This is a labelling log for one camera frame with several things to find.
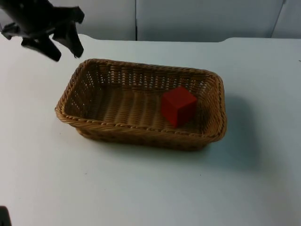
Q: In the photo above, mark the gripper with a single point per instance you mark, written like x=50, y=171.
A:
x=35, y=22

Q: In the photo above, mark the brown wicker basket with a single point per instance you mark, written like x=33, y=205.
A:
x=122, y=110

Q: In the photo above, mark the red cube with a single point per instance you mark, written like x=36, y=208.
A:
x=177, y=107

